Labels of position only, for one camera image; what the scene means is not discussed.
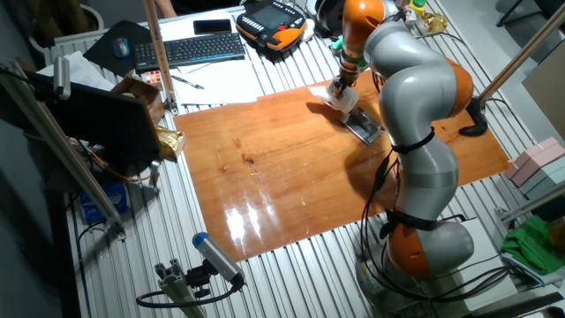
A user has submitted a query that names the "bare person forearm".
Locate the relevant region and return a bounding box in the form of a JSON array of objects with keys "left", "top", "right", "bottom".
[{"left": 154, "top": 0, "right": 178, "bottom": 19}]

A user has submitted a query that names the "black orange teach pendant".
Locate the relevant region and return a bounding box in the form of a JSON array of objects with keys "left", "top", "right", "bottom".
[{"left": 236, "top": 0, "right": 308, "bottom": 52}]

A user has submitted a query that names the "wooden board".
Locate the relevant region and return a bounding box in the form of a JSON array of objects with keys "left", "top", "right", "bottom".
[{"left": 173, "top": 68, "right": 513, "bottom": 262}]

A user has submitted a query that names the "crumpled gold foil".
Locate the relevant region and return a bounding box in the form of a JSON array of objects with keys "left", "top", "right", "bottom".
[{"left": 418, "top": 11, "right": 449, "bottom": 36}]

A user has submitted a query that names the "large white paper sheet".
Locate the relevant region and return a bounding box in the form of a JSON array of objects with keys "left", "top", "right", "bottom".
[{"left": 169, "top": 59, "right": 266, "bottom": 107}]

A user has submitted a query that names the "black c-clamp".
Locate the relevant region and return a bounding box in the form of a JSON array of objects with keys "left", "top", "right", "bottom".
[{"left": 458, "top": 96, "right": 490, "bottom": 137}]

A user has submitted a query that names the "black smartphone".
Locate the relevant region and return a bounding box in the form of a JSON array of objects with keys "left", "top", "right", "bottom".
[{"left": 192, "top": 19, "right": 233, "bottom": 36}]

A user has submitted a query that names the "black pen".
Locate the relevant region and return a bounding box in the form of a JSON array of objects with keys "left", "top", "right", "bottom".
[{"left": 170, "top": 74, "right": 206, "bottom": 91}]

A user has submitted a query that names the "black computer keyboard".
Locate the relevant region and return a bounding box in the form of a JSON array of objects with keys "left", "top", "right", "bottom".
[{"left": 132, "top": 32, "right": 246, "bottom": 74}]

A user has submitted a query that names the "gold foil packet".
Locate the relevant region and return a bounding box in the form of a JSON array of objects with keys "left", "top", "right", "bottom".
[{"left": 156, "top": 125, "right": 188, "bottom": 163}]

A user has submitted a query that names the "white paper under phone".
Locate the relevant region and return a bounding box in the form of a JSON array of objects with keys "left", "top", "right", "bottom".
[{"left": 157, "top": 8, "right": 248, "bottom": 43}]

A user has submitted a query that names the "colourful cube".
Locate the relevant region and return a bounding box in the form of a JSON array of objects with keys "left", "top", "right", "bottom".
[{"left": 140, "top": 69, "right": 165, "bottom": 87}]

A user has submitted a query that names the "brown cardboard box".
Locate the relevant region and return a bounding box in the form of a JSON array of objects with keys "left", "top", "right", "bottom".
[{"left": 109, "top": 70, "right": 166, "bottom": 127}]

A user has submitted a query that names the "pink box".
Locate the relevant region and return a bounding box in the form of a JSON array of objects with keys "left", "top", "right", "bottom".
[
  {"left": 505, "top": 136, "right": 561, "bottom": 180},
  {"left": 510, "top": 143, "right": 565, "bottom": 187}
]

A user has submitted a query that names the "beige board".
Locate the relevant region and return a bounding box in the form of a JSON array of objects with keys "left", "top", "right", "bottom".
[{"left": 522, "top": 39, "right": 565, "bottom": 148}]

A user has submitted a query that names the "black chair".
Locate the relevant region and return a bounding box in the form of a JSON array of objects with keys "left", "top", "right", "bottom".
[{"left": 496, "top": 0, "right": 565, "bottom": 28}]

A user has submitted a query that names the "aluminium bar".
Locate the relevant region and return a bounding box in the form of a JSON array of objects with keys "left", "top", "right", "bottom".
[{"left": 493, "top": 180, "right": 565, "bottom": 224}]

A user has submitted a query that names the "dark computer mouse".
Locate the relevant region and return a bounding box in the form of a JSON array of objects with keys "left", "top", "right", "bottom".
[{"left": 111, "top": 36, "right": 132, "bottom": 60}]

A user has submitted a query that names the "pale teal box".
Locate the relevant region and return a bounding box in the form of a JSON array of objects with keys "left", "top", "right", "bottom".
[{"left": 518, "top": 156, "right": 565, "bottom": 201}]

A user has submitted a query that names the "black mouse pad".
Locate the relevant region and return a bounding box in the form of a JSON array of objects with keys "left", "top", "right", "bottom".
[{"left": 82, "top": 19, "right": 154, "bottom": 79}]

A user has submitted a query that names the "black flat panel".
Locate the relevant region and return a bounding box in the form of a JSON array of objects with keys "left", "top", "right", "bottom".
[{"left": 26, "top": 72, "right": 162, "bottom": 166}]

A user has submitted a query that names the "green cloth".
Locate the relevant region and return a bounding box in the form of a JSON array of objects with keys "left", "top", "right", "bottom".
[{"left": 501, "top": 215, "right": 565, "bottom": 277}]

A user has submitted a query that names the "white paper stack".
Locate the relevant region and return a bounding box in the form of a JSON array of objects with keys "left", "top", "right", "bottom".
[{"left": 37, "top": 50, "right": 117, "bottom": 92}]

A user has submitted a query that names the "blue box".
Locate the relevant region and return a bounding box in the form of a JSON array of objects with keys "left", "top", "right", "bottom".
[{"left": 79, "top": 180, "right": 132, "bottom": 224}]

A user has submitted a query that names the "aluminium diagonal beam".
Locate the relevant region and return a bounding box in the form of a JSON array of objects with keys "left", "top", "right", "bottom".
[{"left": 0, "top": 59, "right": 127, "bottom": 242}]

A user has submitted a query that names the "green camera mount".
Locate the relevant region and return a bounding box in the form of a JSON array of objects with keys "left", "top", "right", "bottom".
[{"left": 330, "top": 37, "right": 370, "bottom": 72}]

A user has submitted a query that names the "frame pole held by clamp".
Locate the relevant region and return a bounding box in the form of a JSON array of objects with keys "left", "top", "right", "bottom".
[{"left": 478, "top": 2, "right": 565, "bottom": 105}]

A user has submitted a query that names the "wooden frame post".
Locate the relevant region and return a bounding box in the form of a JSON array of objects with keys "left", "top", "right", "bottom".
[{"left": 141, "top": 0, "right": 180, "bottom": 117}]

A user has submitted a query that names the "silver camera with blue end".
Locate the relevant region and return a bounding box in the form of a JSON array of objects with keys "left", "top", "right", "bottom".
[{"left": 192, "top": 231, "right": 246, "bottom": 288}]

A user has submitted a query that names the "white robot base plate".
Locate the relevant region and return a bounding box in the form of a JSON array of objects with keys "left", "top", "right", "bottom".
[{"left": 441, "top": 216, "right": 518, "bottom": 311}]

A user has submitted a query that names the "aluminium profile camera mount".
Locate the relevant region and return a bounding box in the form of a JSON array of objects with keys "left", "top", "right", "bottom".
[{"left": 154, "top": 258, "right": 208, "bottom": 318}]

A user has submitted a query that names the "black camera cable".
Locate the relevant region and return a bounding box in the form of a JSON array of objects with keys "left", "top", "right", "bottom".
[{"left": 135, "top": 277, "right": 242, "bottom": 309}]

